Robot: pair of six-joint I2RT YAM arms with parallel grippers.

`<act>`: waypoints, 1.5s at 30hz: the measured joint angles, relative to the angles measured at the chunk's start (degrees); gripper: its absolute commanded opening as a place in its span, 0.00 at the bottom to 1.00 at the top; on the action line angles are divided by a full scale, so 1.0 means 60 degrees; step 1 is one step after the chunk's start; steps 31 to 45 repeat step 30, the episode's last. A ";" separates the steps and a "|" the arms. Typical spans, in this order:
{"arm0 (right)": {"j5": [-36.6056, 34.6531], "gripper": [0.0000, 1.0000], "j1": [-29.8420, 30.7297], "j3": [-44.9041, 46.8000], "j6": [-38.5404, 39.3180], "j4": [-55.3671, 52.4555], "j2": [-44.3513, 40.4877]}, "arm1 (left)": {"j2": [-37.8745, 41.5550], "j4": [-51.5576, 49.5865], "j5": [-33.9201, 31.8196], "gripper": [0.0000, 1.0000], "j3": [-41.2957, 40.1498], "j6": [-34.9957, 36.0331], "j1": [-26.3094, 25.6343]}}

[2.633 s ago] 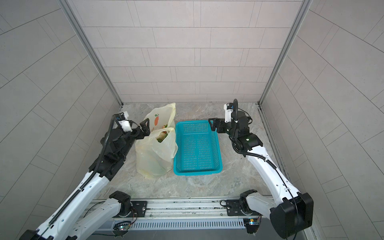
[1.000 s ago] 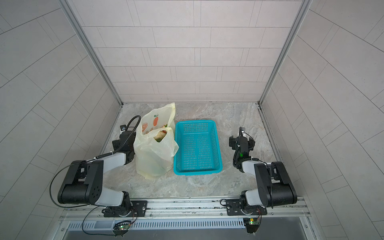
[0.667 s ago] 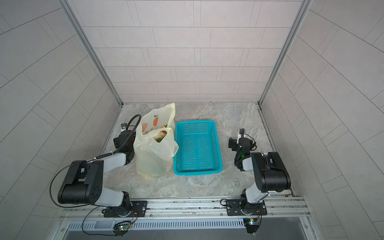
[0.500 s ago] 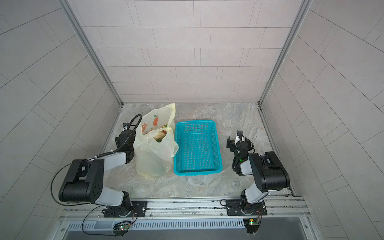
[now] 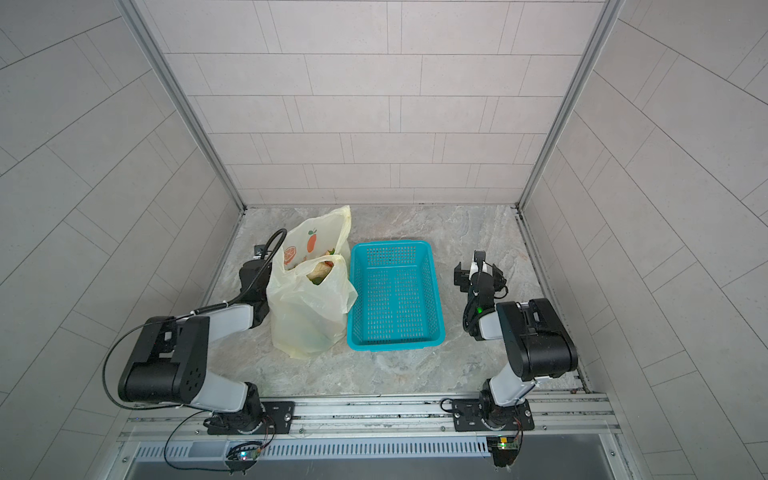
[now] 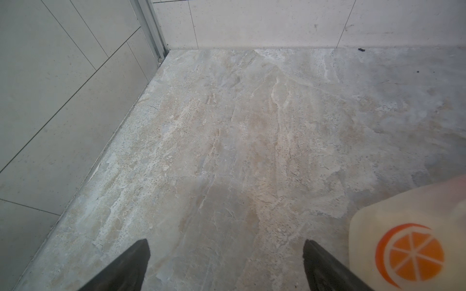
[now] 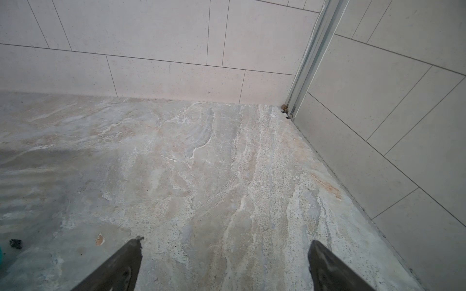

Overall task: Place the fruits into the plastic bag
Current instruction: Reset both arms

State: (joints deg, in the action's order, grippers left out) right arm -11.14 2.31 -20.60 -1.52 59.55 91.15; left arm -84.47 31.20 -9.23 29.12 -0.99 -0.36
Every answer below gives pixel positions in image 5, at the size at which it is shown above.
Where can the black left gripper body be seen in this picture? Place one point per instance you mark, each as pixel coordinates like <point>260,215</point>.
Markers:
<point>264,296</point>

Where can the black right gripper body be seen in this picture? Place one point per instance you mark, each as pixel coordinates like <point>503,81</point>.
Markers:
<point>467,284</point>

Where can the yellow printed plastic bag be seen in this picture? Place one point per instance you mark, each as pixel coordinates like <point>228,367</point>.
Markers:
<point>306,319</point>

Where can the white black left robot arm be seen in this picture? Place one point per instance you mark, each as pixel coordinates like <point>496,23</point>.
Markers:
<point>169,361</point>

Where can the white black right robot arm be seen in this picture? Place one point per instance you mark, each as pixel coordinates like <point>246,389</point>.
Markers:
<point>536,343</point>

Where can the teal plastic basket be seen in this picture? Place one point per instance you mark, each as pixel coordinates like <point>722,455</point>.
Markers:
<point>398,305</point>

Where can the left green circuit board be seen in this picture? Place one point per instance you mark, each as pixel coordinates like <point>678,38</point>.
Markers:
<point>243,456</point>

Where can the green circuit board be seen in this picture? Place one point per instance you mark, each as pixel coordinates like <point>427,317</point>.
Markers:
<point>243,456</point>
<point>504,450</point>

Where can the right green circuit board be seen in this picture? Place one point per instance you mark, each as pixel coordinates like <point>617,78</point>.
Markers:
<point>504,450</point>

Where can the grey aluminium corner post left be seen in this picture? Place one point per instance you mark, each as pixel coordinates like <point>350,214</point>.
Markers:
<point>169,82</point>

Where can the grey aluminium corner post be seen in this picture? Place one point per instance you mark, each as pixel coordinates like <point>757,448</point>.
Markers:
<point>605,22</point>
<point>169,82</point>

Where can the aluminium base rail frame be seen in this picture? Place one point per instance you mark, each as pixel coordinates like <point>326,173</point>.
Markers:
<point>576,435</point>

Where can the grey aluminium corner post right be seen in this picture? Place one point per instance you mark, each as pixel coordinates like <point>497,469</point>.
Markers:
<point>605,22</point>

